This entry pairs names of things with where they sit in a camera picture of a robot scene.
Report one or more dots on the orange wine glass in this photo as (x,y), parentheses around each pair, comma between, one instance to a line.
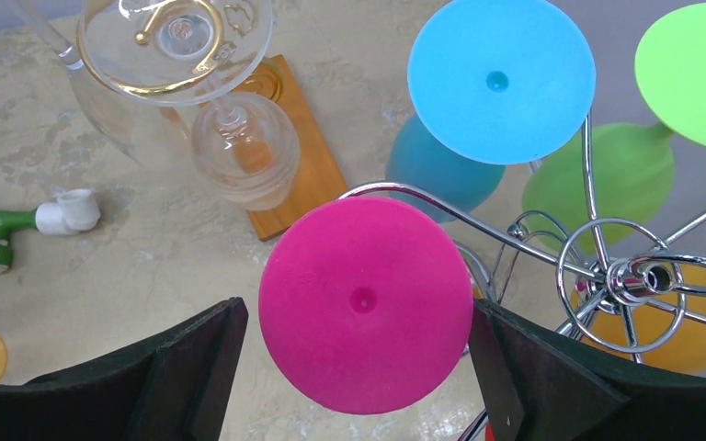
(684,352)

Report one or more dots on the green faucet with white elbow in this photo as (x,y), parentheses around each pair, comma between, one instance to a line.
(70,213)

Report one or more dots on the blue wine glass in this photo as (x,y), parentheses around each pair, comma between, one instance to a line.
(492,84)

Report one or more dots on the clear wine glass left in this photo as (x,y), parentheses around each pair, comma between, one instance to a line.
(155,137)

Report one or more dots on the green wine glass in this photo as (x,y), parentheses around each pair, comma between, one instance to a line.
(634,166)

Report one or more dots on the clear wine glass right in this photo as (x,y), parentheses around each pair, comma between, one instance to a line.
(199,54)

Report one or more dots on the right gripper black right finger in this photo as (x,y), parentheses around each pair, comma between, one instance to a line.
(540,385)

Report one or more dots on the red wine glass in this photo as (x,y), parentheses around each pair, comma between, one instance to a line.
(488,433)

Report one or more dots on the gold wire glass rack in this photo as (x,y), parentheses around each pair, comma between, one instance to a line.
(173,52)

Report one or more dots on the clear wine glass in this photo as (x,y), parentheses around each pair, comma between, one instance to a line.
(155,137)
(199,54)

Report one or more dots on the pink wine glass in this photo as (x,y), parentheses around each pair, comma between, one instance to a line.
(365,305)

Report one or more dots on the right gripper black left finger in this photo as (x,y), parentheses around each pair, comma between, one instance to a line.
(174,385)

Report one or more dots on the chrome wire glass rack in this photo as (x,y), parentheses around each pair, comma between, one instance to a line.
(615,286)

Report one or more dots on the wooden rack base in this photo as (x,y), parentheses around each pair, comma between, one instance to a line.
(263,147)

